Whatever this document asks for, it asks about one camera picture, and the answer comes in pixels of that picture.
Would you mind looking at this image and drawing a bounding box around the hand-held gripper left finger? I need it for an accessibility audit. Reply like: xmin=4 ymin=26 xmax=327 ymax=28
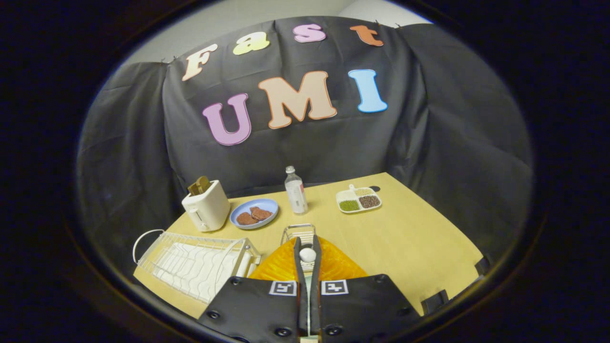
xmin=198 ymin=236 xmax=308 ymax=343

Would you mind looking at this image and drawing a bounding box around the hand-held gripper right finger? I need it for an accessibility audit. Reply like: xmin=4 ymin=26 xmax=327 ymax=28
xmin=312 ymin=235 xmax=421 ymax=343

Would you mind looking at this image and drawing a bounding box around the white spoon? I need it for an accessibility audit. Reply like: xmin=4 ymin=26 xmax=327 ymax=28
xmin=299 ymin=247 xmax=317 ymax=273

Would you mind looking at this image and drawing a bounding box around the small wire cutlery basket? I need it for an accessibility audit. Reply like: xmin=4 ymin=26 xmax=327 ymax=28
xmin=281 ymin=224 xmax=316 ymax=246

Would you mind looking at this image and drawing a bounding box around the white wire dish rack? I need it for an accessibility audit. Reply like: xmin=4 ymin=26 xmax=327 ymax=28
xmin=132 ymin=229 xmax=262 ymax=304

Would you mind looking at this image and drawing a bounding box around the blue plate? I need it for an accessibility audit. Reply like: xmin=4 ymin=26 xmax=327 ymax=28
xmin=230 ymin=198 xmax=279 ymax=230

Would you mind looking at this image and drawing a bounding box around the clear plastic water bottle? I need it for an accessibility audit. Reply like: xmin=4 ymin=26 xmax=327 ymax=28
xmin=285 ymin=166 xmax=308 ymax=214

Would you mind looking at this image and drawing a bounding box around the white divided tray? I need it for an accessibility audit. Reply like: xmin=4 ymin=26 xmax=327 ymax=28
xmin=335 ymin=184 xmax=382 ymax=213

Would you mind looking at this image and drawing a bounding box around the white toaster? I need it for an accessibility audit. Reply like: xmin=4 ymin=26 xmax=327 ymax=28
xmin=182 ymin=180 xmax=231 ymax=232

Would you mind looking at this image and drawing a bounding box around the black backdrop cloth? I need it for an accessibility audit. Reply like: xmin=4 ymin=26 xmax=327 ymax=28
xmin=76 ymin=16 xmax=533 ymax=267

